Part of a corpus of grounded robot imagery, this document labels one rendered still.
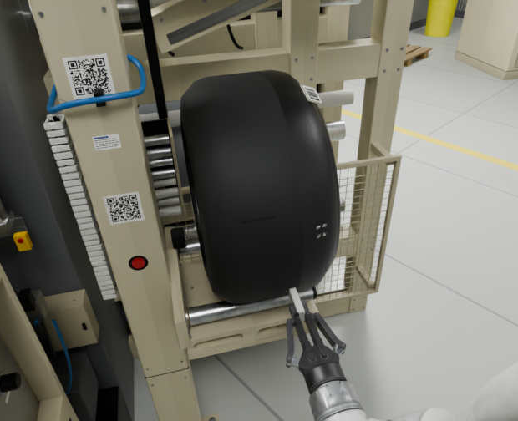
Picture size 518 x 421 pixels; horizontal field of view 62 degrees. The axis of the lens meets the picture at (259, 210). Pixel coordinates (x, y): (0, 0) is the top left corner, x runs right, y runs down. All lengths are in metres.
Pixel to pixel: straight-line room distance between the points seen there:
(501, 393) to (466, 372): 1.70
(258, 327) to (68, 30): 0.79
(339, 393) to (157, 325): 0.58
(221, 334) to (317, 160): 0.53
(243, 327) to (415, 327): 1.37
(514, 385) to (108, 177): 0.78
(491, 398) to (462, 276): 2.16
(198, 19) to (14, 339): 0.87
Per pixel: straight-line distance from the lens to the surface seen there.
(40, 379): 1.05
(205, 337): 1.15
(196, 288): 1.35
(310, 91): 0.96
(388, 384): 2.14
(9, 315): 0.92
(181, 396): 1.51
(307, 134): 0.86
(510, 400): 0.58
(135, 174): 0.95
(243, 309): 1.13
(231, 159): 0.82
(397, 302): 2.47
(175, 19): 1.25
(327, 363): 0.87
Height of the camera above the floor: 1.74
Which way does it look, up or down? 35 degrees down
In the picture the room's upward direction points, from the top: 2 degrees counter-clockwise
